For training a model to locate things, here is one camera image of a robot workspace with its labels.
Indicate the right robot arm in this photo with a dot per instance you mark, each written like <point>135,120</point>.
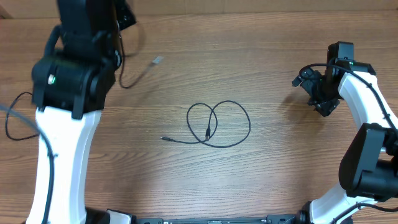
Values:
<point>368,170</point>

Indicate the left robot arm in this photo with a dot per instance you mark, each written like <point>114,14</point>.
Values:
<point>70,84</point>

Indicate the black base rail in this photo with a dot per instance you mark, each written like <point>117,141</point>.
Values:
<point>269,219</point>

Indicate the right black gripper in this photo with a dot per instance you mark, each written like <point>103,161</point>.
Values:
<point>326,106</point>

